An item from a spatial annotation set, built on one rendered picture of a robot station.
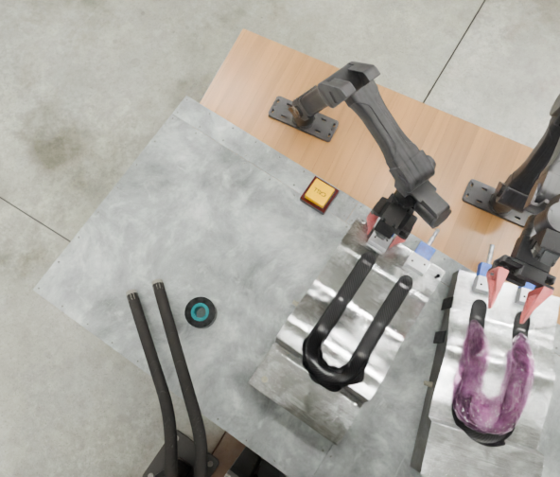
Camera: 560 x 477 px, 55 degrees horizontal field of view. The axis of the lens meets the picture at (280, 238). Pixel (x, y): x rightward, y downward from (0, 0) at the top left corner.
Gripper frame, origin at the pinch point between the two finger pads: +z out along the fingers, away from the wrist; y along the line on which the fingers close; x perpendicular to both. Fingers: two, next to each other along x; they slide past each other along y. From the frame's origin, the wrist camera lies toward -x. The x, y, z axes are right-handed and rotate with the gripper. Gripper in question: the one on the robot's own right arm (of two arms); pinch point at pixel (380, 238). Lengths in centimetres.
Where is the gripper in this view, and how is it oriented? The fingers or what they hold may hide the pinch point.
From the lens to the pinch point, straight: 137.1
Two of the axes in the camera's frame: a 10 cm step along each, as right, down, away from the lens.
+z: -2.5, 6.2, 7.4
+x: 5.0, -5.7, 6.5
